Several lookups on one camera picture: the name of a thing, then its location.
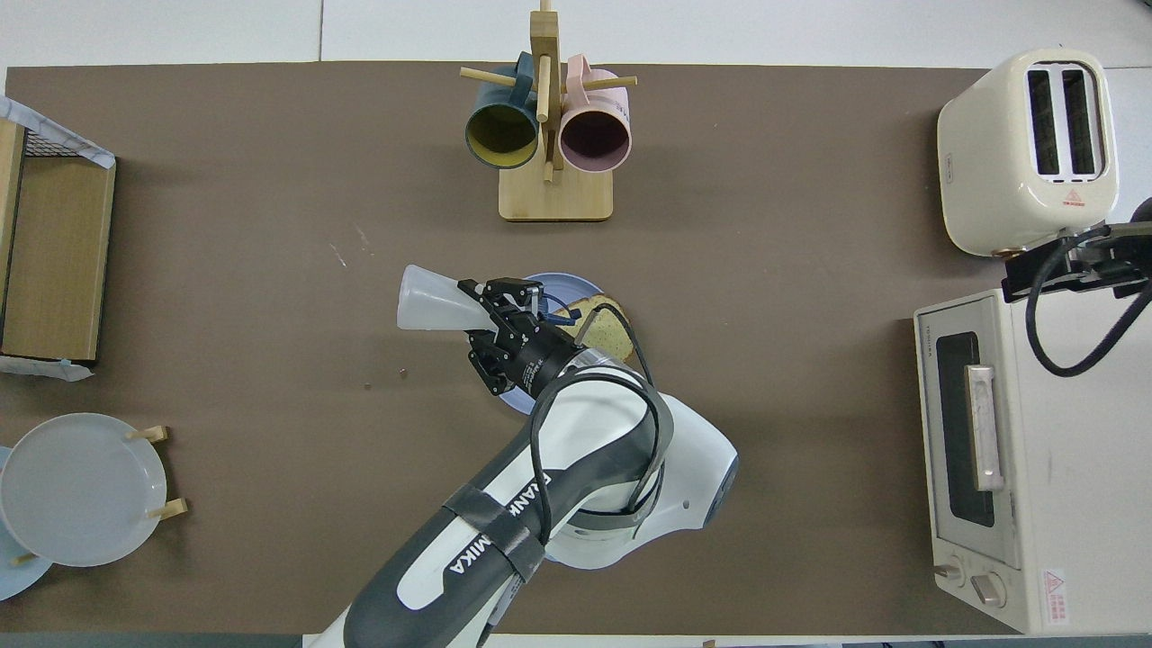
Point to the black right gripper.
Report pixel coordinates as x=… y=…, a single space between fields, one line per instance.
x=1098 y=252

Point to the cream two-slot toaster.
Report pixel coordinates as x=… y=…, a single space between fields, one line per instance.
x=985 y=162

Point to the pink mug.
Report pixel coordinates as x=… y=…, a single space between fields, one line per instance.
x=594 y=139

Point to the dark teal mug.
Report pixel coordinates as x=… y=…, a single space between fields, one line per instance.
x=499 y=135

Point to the pale grey plate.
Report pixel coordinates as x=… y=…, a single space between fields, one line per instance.
x=81 y=490

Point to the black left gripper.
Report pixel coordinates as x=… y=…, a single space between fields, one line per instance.
x=540 y=355

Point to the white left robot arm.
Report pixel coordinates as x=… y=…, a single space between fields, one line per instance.
x=594 y=432

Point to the light blue plate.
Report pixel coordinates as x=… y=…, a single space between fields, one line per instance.
x=13 y=585

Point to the wooden mug tree stand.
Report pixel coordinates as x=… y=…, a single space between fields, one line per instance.
x=558 y=193

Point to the bread slice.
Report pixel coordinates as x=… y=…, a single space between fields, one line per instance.
x=607 y=335

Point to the white toaster oven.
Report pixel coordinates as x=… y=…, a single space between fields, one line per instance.
x=1071 y=450

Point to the blue round plate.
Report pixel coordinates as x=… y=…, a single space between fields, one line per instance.
x=576 y=286

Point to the white blue patterned paper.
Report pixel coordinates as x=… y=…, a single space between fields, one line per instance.
x=22 y=112
x=36 y=367

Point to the brown table mat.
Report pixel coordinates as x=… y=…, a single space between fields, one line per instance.
x=810 y=225

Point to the wooden plate rack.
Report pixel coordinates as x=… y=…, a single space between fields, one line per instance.
x=157 y=434

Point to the squeeze bottle with blue cap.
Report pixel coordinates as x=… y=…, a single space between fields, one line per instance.
x=432 y=301

